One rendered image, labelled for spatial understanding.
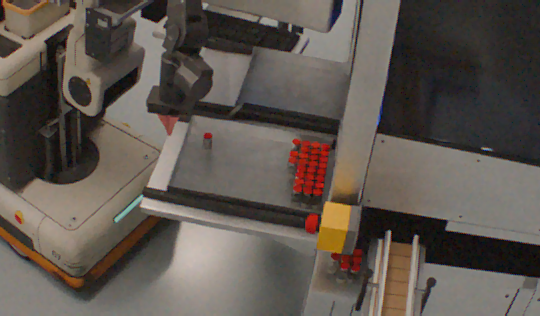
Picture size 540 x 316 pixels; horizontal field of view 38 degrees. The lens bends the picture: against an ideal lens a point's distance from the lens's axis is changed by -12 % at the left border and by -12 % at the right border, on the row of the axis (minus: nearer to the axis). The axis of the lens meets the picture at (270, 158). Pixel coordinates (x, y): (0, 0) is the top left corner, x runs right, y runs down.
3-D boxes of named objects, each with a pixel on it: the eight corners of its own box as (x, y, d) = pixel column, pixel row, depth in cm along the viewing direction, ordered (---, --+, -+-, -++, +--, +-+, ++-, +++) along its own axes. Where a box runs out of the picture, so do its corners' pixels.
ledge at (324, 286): (379, 263, 185) (380, 258, 184) (373, 306, 175) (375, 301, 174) (317, 253, 186) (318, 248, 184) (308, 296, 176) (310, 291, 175)
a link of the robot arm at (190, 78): (201, 24, 176) (171, 22, 170) (235, 48, 170) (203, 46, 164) (180, 73, 181) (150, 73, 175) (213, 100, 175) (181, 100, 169)
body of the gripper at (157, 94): (191, 116, 179) (193, 87, 174) (145, 109, 180) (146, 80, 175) (198, 98, 184) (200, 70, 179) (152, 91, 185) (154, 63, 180)
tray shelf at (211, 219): (375, 75, 240) (375, 69, 239) (353, 253, 187) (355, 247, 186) (207, 45, 243) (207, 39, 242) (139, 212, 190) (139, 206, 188)
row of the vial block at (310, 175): (318, 157, 207) (321, 142, 204) (309, 209, 193) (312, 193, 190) (309, 156, 207) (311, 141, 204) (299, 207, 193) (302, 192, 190)
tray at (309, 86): (375, 79, 235) (377, 69, 233) (369, 136, 215) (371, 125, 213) (253, 56, 237) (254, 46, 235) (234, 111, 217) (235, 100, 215)
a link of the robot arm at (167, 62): (178, 42, 177) (156, 50, 173) (197, 56, 173) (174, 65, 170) (176, 68, 181) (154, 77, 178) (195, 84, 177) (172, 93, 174)
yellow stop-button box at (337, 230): (354, 231, 178) (360, 206, 173) (350, 256, 172) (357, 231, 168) (318, 225, 178) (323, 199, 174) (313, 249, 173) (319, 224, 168)
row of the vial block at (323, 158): (327, 159, 207) (330, 144, 204) (319, 210, 193) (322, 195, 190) (318, 157, 207) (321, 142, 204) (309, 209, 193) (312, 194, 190)
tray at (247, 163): (330, 149, 210) (333, 138, 208) (319, 224, 190) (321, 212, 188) (191, 125, 212) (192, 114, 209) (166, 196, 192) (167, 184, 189)
